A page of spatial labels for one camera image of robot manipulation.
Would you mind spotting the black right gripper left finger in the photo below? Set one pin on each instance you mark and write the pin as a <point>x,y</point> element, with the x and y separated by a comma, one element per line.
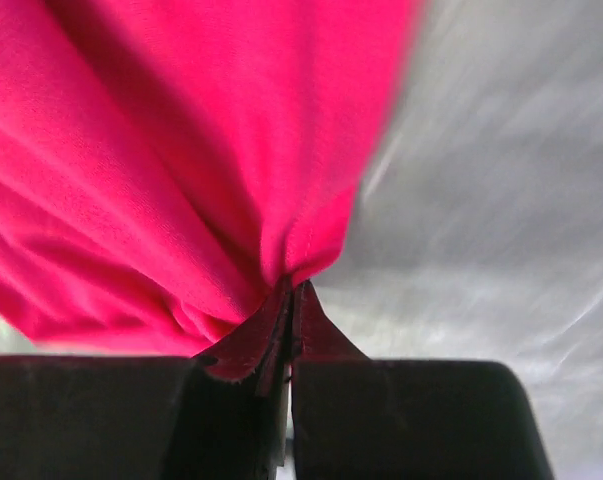
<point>220,414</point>

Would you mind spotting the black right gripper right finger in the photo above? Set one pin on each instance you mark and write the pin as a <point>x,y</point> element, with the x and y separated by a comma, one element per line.
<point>355,417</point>

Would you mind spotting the red t shirt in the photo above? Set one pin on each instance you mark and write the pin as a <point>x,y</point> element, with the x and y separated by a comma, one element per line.
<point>164,163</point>

